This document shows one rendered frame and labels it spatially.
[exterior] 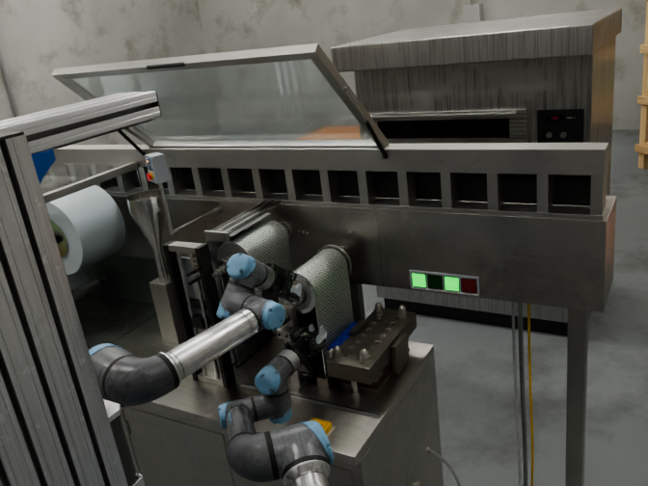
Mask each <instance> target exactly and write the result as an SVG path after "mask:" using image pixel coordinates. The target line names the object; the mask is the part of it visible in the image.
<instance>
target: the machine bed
mask: <svg viewBox="0 0 648 486"><path fill-rule="evenodd" d="M277 330H278V329H277ZM277 330H273V336H272V337H270V338H269V339H268V340H267V341H266V342H265V343H263V344H262V345H261V346H260V347H259V348H258V350H256V351H255V352H254V353H253V354H252V355H251V356H250V357H248V358H247V359H246V360H245V361H244V362H243V363H242V364H238V363H236V364H234V365H233V371H234V376H235V382H234V383H233V384H232V385H231V386H230V387H229V388H227V389H226V388H224V387H223V386H219V385H214V384H210V383H206V382H203V381H199V380H198V381H194V380H193V375H192V374H190V375H189V376H187V377H185V378H184V379H182V380H181V381H180V386H179V387H178V388H176V389H175V390H173V391H171V392H169V393H167V394H166V395H164V396H162V397H159V398H157V399H155V400H153V401H151V402H148V403H146V404H142V405H138V407H141V408H145V409H148V410H152V411H155V412H158V413H162V414H165V415H169V416H172V417H176V418H179V419H185V420H189V421H193V422H195V423H199V424H202V425H206V426H209V427H213V428H216V429H220V430H223V431H227V432H228V429H223V428H222V426H221V422H220V418H219V412H218V407H219V406H220V405H222V404H225V403H228V402H232V401H236V400H240V399H244V398H248V397H252V396H256V395H260V394H262V393H261V392H260V391H258V390H253V389H249V388H245V387H240V386H241V385H242V384H243V383H246V384H251V385H256V384H255V379H256V376H257V375H258V374H259V372H260V371H261V370H262V369H263V368H264V367H265V366H267V365H268V364H269V363H270V362H271V361H272V360H273V359H274V358H275V357H276V356H278V355H279V354H280V353H281V352H282V351H283V350H285V346H284V339H282V338H278V334H277ZM183 342H185V341H183ZM183 342H181V343H180V344H182V343H183ZM112 344H114V345H118V346H120V347H122V348H123V349H124V350H126V351H128V352H130V353H132V354H133V355H135V356H137V357H139V358H148V357H151V356H153V355H155V354H157V353H158V352H163V353H167V352H169V351H170V350H172V349H174V348H176V347H177V346H179V345H180V344H177V343H172V342H168V341H164V340H163V338H162V335H161V331H160V327H159V322H158V318H157V314H156V315H155V316H154V317H152V318H151V319H149V320H148V321H146V322H145V323H143V324H142V325H140V326H139V327H137V328H135V329H134V330H132V331H131V332H129V333H128V334H126V335H125V336H123V337H121V338H120V339H118V340H117V341H115V342H113V343H112ZM408 345H409V348H410V351H409V362H408V363H407V364H406V365H405V366H404V368H403V369H402V370H401V372H400V373H399V374H398V375H397V374H392V375H391V377H390V378H389V379H388V381H387V382H386V383H385V385H384V386H383V387H382V389H381V390H379V392H378V393H376V392H371V391H362V390H361V393H360V394H358V395H352V394H351V390H352V388H348V387H344V386H341V385H340V383H341V379H339V378H338V379H337V381H336V382H335V383H334V384H333V385H332V386H331V387H330V389H329V390H327V389H322V388H318V385H317V376H318V375H319V374H320V373H321V372H322V371H323V370H324V365H323V366H322V367H321V369H320V370H319V371H318V372H317V373H316V374H315V375H314V376H313V377H312V378H311V379H310V380H309V381H308V383H307V384H306V385H305V386H304V387H303V388H302V389H301V390H300V391H299V392H297V391H289V393H292V394H297V395H301V396H304V397H309V398H313V399H318V400H322V401H326V402H331V403H335V404H338V405H343V406H347V407H351V408H356V409H360V410H365V411H369V412H372V413H377V414H381V415H380V416H379V418H373V417H369V416H365V415H361V414H356V413H352V412H348V411H343V410H340V409H336V408H332V407H327V406H323V405H319V404H314V403H310V402H307V401H303V400H298V399H294V398H290V400H291V403H292V406H291V407H292V417H291V419H290V420H289V421H288V422H286V423H283V424H278V423H277V424H274V423H272V422H271V421H270V419H269V418H268V419H264V420H260V421H256V422H254V426H255V430H256V433H257V434H258V433H262V432H267V431H270V430H274V429H278V428H282V427H286V426H289V425H293V424H297V423H299V422H301V421H302V422H305V421H310V420H311V419H312V418H315V419H322V420H326V421H329V422H331V423H332V426H334V427H335V429H334V430H333V431H332V433H331V434H330V435H329V436H328V440H329V442H330V446H331V448H332V452H333V455H334V462H337V463H340V464H343V465H346V466H350V467H353V468H357V466H358V465H359V463H360V462H361V460H362V459H363V457H364V456H365V454H366V453H367V451H368V450H369V448H370V447H371V445H372V444H373V443H374V441H375V440H376V438H377V437H378V435H379V434H380V432H381V431H382V429H383V428H384V427H385V425H386V424H387V422H388V421H389V419H390V418H391V416H392V414H393V413H394V412H395V410H396V409H397V407H398V406H399V404H400V403H401V401H402V400H403V399H404V397H405V396H406V394H407V393H408V391H409V390H410V388H411V387H412V386H413V385H414V384H415V382H416V381H417V379H418V378H419V376H420V374H421V373H422V371H423V370H424V369H425V367H426V366H427V364H428V363H429V361H430V360H431V358H432V357H433V356H434V345H430V344H424V343H418V342H412V341H408Z"/></svg>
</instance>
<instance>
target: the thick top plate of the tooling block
mask: <svg viewBox="0 0 648 486"><path fill-rule="evenodd" d="M407 314H408V317H407V318H398V310H390V309H384V314H382V315H376V314H375V310H374V311H373V312H372V313H371V314H370V315H369V316H368V317H367V318H366V322H367V325H366V326H365V327H364V328H363V329H362V330H361V331H360V332H359V333H358V334H357V335H356V336H355V337H351V336H350V337H349V338H348V339H347V340H346V341H345V342H344V343H343V344H342V345H341V346H340V349H341V352H342V355H343V359H342V360H340V361H334V360H333V358H329V359H328V360H327V361H326V363H327V369H328V376H330V377H335V378H339V379H344V380H349V381H353V382H358V383H363V384H368V385H372V383H373V382H374V381H375V379H376V378H377V377H378V376H379V374H380V373H381V372H382V370H383V369H384V368H385V367H386V365H387V364H388V363H389V362H390V360H391V359H392V351H391V346H392V344H393V343H394V342H395V341H396V339H397V338H398V337H399V336H400V334H401V333H406V334H407V338H408V337H409V336H410V335H411V333H412V332H413V331H414V330H415V328H416V327H417V318H416V313H415V312H410V311H407ZM362 349H366V350H367V352H368V355H369V358H370V363H368V364H361V363H360V352H361V350H362Z"/></svg>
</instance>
